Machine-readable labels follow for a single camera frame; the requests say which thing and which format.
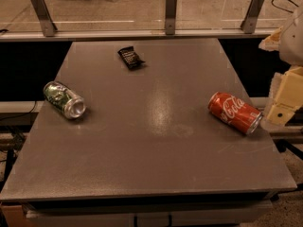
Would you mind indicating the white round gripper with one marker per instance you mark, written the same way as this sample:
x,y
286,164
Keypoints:
x,y
293,44

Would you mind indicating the red Coca-Cola can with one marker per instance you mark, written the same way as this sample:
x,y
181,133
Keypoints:
x,y
234,112

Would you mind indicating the green soda can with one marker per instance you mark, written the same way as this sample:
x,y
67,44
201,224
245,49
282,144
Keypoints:
x,y
69,103

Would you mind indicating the black snack bag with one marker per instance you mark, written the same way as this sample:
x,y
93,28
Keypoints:
x,y
130,57

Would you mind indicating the right metal bracket post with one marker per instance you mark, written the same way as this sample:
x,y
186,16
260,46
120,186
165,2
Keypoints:
x,y
250,20

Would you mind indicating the metal bracket post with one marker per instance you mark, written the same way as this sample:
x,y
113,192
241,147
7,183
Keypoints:
x,y
250,20
170,16
47,25

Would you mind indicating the metal rail bar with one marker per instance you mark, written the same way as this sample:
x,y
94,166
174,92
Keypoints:
x,y
76,36

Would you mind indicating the middle metal bracket post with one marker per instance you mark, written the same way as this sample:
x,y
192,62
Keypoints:
x,y
170,16

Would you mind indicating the left metal bracket post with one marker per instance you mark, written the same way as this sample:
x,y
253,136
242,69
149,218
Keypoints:
x,y
47,25

